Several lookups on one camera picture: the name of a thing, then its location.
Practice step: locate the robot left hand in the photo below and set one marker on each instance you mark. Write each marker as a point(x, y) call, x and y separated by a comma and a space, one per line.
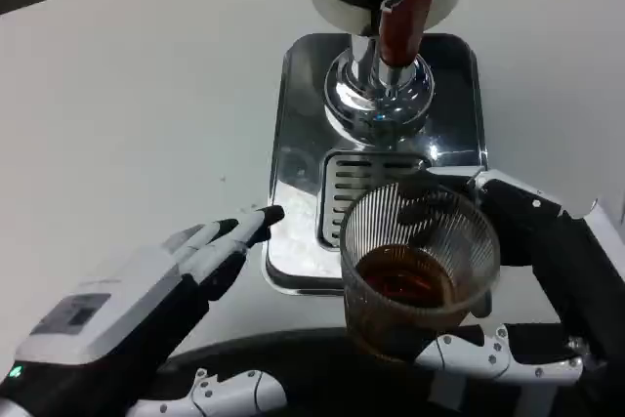
point(122, 300)

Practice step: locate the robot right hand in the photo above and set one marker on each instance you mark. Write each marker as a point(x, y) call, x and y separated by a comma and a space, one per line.
point(576, 270)

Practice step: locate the clear ribbed glass cup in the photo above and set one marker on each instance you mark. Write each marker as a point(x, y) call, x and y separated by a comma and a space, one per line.
point(386, 319)

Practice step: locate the steel drip tray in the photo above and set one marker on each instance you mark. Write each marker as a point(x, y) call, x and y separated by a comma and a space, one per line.
point(298, 143)

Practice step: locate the slotted steel drain grid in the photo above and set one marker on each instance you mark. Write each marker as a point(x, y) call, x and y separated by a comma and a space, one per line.
point(337, 192)

